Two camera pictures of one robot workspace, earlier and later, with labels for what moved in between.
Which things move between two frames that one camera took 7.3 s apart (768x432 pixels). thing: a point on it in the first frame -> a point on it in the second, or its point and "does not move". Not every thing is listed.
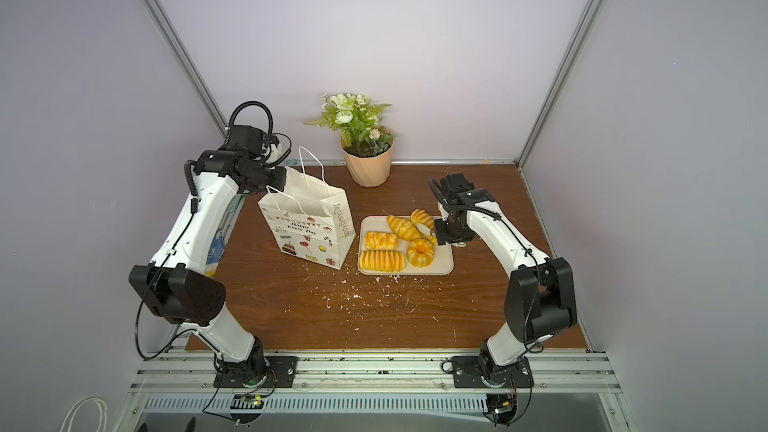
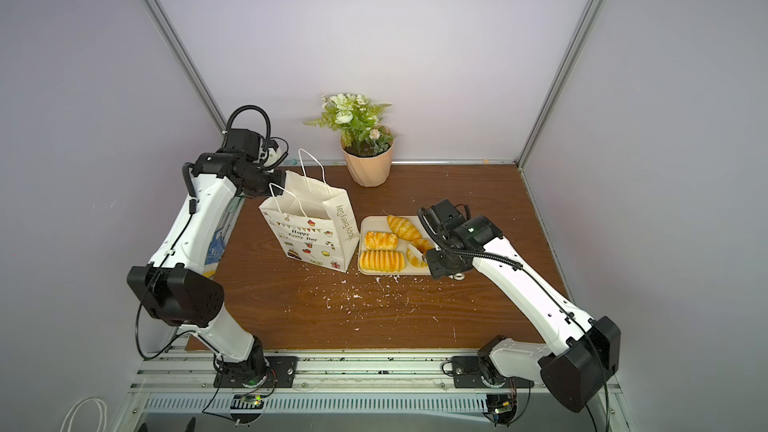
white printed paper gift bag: (309, 220) does not move
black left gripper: (280, 178) does not move
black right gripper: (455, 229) -> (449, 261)
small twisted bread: (380, 241) does not move
